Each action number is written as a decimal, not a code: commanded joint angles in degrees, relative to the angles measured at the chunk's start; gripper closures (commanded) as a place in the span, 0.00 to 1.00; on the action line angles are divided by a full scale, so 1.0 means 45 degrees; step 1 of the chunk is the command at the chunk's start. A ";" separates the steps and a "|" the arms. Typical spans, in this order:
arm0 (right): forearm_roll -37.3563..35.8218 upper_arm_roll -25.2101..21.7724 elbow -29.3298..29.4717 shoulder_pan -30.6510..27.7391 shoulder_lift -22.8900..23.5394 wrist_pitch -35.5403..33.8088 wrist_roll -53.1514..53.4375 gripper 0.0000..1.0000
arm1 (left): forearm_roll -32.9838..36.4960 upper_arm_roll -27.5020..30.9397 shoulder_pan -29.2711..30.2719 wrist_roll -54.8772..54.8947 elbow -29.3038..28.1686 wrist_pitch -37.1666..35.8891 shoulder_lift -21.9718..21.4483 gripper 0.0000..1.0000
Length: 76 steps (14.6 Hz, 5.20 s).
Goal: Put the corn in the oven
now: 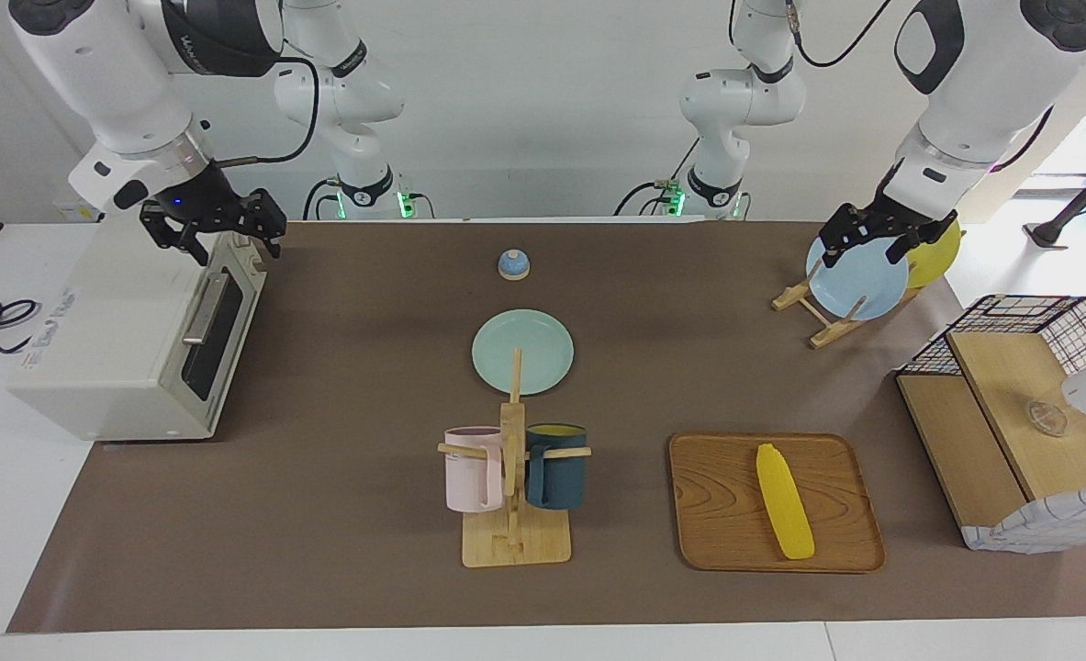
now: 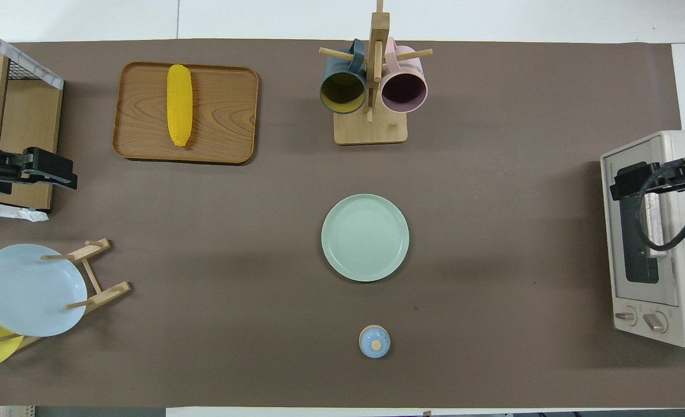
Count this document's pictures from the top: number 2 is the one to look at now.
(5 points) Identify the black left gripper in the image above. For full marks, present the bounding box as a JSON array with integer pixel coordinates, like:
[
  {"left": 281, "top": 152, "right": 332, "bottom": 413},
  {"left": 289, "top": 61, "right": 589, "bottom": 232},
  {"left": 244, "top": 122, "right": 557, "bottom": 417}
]
[{"left": 21, "top": 148, "right": 79, "bottom": 191}]

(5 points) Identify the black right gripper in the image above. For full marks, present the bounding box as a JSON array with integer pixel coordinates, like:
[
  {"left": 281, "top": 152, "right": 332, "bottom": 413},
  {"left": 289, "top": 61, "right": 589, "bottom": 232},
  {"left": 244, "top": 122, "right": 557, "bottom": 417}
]
[{"left": 610, "top": 161, "right": 685, "bottom": 201}]

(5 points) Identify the yellow corn cob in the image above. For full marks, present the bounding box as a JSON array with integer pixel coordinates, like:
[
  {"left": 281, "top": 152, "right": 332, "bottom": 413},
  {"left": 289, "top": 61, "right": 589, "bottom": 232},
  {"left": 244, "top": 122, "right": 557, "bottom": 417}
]
[{"left": 167, "top": 64, "right": 193, "bottom": 148}]

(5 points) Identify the pale green plate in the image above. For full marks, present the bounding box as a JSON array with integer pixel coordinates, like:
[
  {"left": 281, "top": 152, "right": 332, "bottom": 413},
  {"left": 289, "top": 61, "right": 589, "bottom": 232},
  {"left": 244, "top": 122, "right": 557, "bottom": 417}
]
[{"left": 321, "top": 193, "right": 410, "bottom": 283}]

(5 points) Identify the light blue plate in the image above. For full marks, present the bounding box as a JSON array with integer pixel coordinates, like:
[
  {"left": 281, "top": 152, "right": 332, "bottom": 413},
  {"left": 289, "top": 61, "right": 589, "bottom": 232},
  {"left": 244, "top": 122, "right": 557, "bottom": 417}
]
[{"left": 0, "top": 244, "right": 89, "bottom": 338}]

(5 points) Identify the wooden plate rack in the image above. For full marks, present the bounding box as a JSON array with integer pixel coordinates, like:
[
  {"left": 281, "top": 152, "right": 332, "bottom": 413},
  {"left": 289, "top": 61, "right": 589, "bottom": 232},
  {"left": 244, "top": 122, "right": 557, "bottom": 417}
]
[{"left": 0, "top": 238, "right": 132, "bottom": 351}]

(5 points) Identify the wooden serving tray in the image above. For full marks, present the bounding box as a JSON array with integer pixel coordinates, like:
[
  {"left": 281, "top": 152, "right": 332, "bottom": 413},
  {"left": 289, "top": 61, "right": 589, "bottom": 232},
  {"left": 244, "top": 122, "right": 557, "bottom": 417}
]
[{"left": 112, "top": 62, "right": 259, "bottom": 165}]

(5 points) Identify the brown table mat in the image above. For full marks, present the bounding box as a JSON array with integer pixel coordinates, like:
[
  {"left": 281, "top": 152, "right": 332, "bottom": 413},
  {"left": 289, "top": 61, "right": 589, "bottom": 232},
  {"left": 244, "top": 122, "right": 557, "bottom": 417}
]
[{"left": 0, "top": 39, "right": 685, "bottom": 408}]

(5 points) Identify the pink mug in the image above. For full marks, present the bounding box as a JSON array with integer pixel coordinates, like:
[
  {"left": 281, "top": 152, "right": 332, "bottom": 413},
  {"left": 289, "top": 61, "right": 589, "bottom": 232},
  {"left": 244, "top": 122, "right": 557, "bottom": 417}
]
[{"left": 380, "top": 38, "right": 429, "bottom": 114}]

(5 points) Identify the wooden mug tree stand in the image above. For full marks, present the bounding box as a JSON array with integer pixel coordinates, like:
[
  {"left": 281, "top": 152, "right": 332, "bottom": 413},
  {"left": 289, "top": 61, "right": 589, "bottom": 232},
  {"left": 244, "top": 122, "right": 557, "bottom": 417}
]
[{"left": 319, "top": 0, "right": 434, "bottom": 145}]

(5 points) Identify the dark blue mug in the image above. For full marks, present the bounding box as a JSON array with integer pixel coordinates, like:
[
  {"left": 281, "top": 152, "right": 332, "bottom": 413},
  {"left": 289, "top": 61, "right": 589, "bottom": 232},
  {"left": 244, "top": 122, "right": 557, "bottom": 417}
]
[{"left": 319, "top": 39, "right": 367, "bottom": 115}]

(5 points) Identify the blue bell with wooden knob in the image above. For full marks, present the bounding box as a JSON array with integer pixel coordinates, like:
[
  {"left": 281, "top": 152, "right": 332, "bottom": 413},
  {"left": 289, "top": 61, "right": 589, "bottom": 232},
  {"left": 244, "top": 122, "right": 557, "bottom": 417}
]
[{"left": 359, "top": 325, "right": 391, "bottom": 359}]

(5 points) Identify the wire basket with wooden shelves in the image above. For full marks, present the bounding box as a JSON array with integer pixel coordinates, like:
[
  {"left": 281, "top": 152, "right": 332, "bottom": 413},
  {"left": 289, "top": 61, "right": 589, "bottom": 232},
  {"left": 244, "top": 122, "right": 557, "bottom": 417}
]
[{"left": 0, "top": 35, "right": 64, "bottom": 211}]

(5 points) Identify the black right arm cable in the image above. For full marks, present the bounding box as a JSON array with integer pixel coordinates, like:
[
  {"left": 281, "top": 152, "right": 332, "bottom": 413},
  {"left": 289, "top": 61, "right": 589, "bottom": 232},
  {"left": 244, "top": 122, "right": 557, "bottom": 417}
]
[{"left": 635, "top": 164, "right": 685, "bottom": 251}]

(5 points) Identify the wooden wire shelf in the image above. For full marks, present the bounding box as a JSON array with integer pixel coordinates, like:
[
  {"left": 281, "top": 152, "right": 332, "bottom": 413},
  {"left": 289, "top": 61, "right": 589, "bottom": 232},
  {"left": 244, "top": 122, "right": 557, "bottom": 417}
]
[{"left": 0, "top": 23, "right": 65, "bottom": 222}]

